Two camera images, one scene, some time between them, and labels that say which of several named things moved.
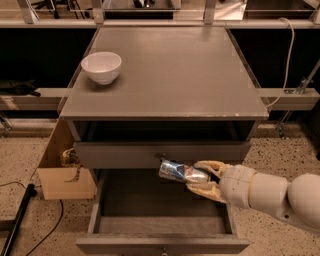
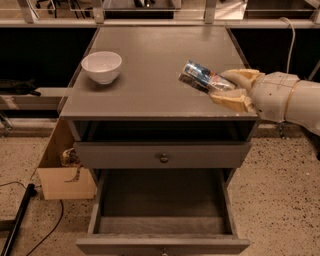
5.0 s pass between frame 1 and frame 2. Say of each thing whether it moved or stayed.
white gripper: moved
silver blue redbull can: moved
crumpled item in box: stayed
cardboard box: stayed
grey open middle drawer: stayed
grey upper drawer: stayed
